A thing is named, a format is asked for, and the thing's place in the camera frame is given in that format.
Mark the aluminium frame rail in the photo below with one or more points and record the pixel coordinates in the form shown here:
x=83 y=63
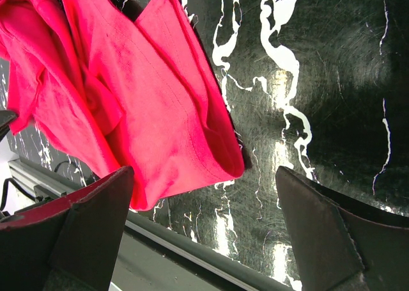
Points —
x=40 y=182

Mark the black marble pattern mat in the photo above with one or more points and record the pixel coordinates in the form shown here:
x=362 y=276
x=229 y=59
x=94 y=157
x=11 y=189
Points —
x=317 y=86

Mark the magenta t shirt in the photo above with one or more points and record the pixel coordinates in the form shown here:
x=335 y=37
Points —
x=114 y=91

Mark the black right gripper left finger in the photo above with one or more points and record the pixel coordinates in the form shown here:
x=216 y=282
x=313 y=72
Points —
x=77 y=236

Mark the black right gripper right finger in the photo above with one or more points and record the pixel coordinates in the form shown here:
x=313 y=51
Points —
x=341 y=243

